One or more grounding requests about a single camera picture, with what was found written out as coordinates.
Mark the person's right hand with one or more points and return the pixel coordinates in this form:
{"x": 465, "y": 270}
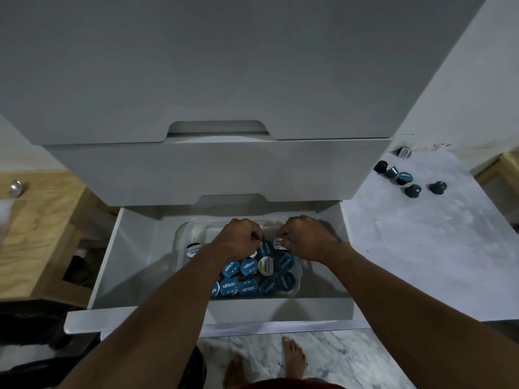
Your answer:
{"x": 310, "y": 238}

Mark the person's left hand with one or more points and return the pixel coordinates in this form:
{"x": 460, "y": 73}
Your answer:
{"x": 235, "y": 238}

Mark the person's right fingers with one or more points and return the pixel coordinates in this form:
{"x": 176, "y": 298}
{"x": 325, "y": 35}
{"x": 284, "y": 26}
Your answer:
{"x": 284, "y": 235}

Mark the person's left fingers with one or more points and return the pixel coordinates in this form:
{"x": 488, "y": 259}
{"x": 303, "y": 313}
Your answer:
{"x": 258, "y": 238}

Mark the white lid coffee capsule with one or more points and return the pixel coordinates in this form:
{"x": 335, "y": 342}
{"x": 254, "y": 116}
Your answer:
{"x": 279, "y": 243}

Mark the person's right forearm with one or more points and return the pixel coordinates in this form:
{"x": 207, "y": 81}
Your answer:
{"x": 405, "y": 320}

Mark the person's left forearm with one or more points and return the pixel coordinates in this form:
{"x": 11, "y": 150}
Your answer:
{"x": 154, "y": 320}

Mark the yellow and white lid capsule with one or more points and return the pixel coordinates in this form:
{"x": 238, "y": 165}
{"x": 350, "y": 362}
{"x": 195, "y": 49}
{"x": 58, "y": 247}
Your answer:
{"x": 266, "y": 265}

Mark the pile of blue coffee capsules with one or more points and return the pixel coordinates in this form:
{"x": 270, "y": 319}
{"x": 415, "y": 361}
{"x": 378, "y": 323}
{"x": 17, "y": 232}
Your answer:
{"x": 247, "y": 281}

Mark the clear plastic container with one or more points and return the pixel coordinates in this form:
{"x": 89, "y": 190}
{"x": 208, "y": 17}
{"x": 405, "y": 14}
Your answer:
{"x": 198, "y": 232}

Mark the black capsule with white label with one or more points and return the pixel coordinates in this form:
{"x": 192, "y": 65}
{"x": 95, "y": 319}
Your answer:
{"x": 193, "y": 250}

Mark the white drawer front with notch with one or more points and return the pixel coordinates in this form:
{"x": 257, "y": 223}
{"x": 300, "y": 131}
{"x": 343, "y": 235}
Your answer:
{"x": 219, "y": 170}

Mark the black coffee capsule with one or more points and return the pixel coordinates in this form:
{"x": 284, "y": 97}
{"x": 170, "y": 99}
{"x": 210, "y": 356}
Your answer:
{"x": 380, "y": 166}

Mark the person's right foot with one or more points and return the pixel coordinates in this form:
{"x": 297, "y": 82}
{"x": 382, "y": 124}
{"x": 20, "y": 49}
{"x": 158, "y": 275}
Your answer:
{"x": 293, "y": 356}

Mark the person's foot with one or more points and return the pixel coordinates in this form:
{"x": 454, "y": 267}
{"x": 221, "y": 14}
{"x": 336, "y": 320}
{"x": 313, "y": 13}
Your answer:
{"x": 234, "y": 372}
{"x": 293, "y": 356}

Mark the dark blue coffee capsule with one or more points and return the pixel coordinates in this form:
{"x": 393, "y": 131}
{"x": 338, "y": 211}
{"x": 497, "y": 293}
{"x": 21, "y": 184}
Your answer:
{"x": 412, "y": 191}
{"x": 391, "y": 172}
{"x": 404, "y": 178}
{"x": 438, "y": 187}

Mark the open white drawer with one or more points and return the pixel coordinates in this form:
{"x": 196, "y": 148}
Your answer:
{"x": 133, "y": 255}

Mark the person's left foot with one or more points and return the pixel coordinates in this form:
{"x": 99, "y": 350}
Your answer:
{"x": 234, "y": 372}

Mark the black capsule with white lid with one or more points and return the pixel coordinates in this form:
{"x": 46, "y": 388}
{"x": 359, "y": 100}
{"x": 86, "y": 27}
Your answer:
{"x": 403, "y": 152}

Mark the person's red shorts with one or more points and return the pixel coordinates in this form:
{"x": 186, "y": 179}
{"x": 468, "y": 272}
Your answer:
{"x": 292, "y": 385}

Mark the white drawer cabinet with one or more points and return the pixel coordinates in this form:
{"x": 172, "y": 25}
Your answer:
{"x": 243, "y": 76}

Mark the large white drawer front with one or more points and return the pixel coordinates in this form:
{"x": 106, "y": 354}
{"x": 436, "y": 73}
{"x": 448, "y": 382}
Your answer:
{"x": 227, "y": 60}

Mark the wooden table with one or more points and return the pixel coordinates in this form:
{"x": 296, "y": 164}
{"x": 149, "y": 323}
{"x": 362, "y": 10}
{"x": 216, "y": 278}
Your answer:
{"x": 44, "y": 234}

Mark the black bag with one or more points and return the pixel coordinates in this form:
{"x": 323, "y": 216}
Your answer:
{"x": 36, "y": 324}

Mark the round metal knob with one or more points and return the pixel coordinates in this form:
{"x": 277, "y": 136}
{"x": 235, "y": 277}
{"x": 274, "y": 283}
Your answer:
{"x": 15, "y": 188}

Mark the wooden frame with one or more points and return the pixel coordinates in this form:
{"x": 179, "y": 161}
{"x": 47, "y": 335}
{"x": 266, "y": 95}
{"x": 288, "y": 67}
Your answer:
{"x": 500, "y": 178}

